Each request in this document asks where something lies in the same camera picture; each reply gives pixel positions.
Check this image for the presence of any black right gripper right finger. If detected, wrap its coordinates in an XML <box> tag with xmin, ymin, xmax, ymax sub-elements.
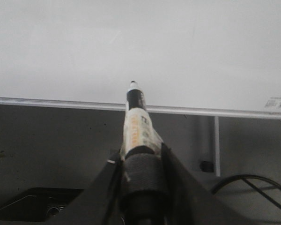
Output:
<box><xmin>161</xmin><ymin>143</ymin><xmax>227</xmax><ymax>225</ymax></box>

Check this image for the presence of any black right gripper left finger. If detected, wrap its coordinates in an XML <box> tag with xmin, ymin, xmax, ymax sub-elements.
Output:
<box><xmin>67</xmin><ymin>152</ymin><xmax>125</xmax><ymax>225</ymax></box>

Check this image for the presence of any black white whiteboard marker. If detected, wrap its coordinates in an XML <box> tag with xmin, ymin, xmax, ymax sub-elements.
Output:
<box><xmin>120</xmin><ymin>81</ymin><xmax>168</xmax><ymax>225</ymax></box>

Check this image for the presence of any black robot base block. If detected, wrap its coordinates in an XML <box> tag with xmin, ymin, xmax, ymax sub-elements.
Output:
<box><xmin>0</xmin><ymin>187</ymin><xmax>84</xmax><ymax>222</ymax></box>

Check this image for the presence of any barcode sticker label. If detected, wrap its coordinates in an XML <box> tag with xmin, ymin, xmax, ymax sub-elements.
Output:
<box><xmin>265</xmin><ymin>97</ymin><xmax>281</xmax><ymax>109</ymax></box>

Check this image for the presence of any black curved cable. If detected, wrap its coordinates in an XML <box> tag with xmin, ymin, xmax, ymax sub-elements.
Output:
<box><xmin>211</xmin><ymin>173</ymin><xmax>281</xmax><ymax>215</ymax></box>

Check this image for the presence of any white vertical frame post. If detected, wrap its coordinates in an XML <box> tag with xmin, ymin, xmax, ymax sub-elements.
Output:
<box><xmin>214</xmin><ymin>116</ymin><xmax>221</xmax><ymax>177</ymax></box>

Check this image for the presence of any white whiteboard with aluminium frame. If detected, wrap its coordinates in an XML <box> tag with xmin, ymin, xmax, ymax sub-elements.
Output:
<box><xmin>0</xmin><ymin>0</ymin><xmax>281</xmax><ymax>119</ymax></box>

